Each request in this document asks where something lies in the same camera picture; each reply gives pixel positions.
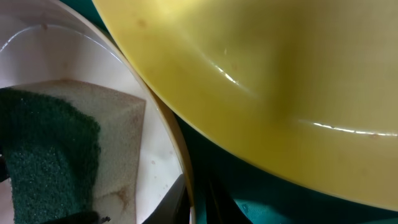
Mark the yellow plate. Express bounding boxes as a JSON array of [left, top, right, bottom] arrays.
[[92, 0, 398, 212]]

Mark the white plate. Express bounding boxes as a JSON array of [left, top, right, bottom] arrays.
[[1, 1, 192, 223]]

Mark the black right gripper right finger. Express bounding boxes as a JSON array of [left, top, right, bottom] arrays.
[[143, 174, 190, 224]]

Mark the blue plastic tray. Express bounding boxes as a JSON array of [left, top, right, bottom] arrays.
[[58, 0, 398, 224]]

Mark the green scrubbing sponge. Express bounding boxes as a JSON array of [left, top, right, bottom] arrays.
[[1, 80, 146, 223]]

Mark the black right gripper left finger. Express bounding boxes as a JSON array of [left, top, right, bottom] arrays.
[[43, 211, 111, 224]]

